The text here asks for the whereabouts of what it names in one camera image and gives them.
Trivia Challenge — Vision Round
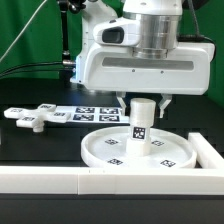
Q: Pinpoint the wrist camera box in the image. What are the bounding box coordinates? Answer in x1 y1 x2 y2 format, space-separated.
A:
93 17 141 46

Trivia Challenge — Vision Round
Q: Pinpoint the white L-shaped fence wall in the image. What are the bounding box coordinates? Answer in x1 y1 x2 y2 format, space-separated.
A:
0 133 224 195

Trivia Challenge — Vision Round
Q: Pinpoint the white cable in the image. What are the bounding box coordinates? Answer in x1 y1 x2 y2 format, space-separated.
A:
0 0 48 64

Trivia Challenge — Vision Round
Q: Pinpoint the white round table top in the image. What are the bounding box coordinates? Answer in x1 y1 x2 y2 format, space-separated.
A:
81 126 197 169

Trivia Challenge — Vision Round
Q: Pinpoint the black cable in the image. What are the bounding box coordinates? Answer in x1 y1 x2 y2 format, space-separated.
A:
0 61 76 80

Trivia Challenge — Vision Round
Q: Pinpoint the white cross-shaped table base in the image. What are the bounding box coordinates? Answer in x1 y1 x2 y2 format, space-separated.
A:
4 104 71 133

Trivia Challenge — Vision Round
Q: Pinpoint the black camera stand pole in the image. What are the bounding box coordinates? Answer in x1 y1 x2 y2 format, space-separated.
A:
56 0 86 84

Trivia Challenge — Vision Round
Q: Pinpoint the white marker sheet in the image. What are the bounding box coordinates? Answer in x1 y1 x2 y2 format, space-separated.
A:
56 106 129 124

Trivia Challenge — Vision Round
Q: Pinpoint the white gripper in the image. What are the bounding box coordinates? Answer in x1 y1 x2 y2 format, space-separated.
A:
76 42 214 118

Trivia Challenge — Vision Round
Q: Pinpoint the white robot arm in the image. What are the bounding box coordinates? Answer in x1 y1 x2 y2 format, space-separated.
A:
71 0 215 109

